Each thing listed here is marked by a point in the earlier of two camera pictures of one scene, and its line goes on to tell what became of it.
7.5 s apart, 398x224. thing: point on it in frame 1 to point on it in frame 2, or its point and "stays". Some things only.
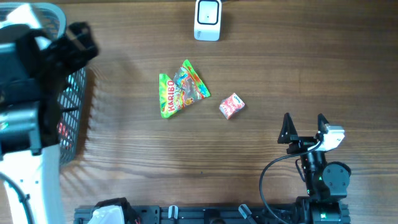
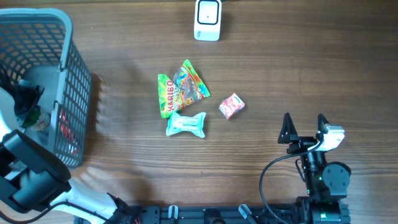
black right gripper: (301, 143) stays
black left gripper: (70, 40) to (32, 92)
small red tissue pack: (231, 105) stays
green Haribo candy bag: (185, 89) stays
